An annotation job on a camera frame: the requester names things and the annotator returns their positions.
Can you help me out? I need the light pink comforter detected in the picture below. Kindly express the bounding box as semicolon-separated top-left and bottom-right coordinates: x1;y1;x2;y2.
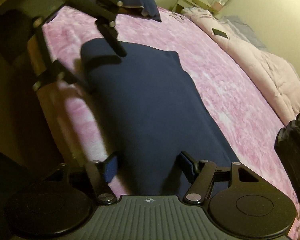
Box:
181;7;300;125

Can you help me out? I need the black phone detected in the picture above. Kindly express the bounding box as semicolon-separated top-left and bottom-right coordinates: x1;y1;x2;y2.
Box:
212;28;229;39

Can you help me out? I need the stack of folded black clothes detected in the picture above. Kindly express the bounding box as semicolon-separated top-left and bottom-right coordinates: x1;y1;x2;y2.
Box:
274;113;300;202

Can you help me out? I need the navy blue garment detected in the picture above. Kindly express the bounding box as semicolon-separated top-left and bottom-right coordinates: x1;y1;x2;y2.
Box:
81;38;237;196

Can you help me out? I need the pink fleece blanket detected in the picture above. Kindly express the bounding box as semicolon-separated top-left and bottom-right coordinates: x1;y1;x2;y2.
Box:
36;4;300;239

